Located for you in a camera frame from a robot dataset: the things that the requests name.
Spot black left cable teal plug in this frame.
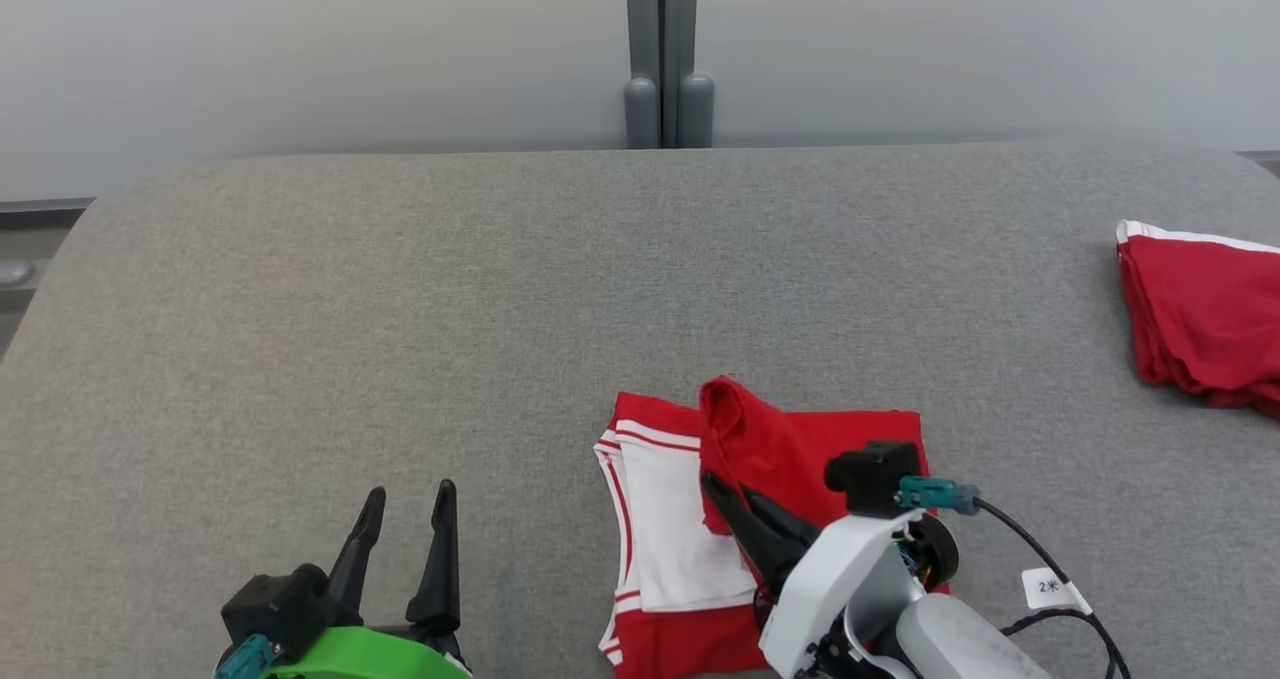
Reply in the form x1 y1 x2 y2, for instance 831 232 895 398
212 633 287 679

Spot black cable teal plug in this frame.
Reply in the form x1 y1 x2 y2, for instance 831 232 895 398
896 475 1133 679
212 633 287 679

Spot black right cable teal plug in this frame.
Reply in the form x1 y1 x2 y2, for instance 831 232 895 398
896 475 1133 679

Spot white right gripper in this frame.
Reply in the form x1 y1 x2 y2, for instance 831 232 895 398
699 470 927 679

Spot white printed cable label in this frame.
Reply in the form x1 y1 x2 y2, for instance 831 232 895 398
1021 566 1094 616

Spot grey fabric sofa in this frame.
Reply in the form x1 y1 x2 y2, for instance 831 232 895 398
0 141 1280 679

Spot red and white shirt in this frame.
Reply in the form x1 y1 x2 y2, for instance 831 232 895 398
592 373 952 679

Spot red shorts with white stripes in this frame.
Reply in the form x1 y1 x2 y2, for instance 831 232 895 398
1114 218 1280 419

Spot grey partition post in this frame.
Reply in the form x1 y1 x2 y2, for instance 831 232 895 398
621 0 717 151

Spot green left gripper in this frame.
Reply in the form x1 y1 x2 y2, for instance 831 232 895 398
262 478 474 679

